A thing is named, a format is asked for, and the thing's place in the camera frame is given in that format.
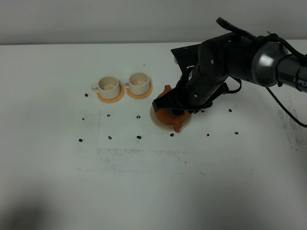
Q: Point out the brown clay teapot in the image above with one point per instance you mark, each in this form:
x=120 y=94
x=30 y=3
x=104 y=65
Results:
x=171 y=115

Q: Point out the beige round teapot plate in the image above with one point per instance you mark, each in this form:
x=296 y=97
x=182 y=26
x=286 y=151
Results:
x=158 y=122

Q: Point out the right white teacup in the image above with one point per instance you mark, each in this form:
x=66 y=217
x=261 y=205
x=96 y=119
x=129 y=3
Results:
x=138 y=83

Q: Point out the left white teacup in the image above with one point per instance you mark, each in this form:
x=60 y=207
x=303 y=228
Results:
x=107 y=88

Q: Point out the white teacup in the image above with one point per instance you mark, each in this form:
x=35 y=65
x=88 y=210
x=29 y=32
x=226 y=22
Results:
x=107 y=88
x=138 y=83

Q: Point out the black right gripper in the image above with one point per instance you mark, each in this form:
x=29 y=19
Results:
x=200 y=84

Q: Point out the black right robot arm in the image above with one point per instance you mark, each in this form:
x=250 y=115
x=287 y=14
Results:
x=264 y=60

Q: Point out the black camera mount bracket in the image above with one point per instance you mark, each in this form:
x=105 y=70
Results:
x=186 y=56

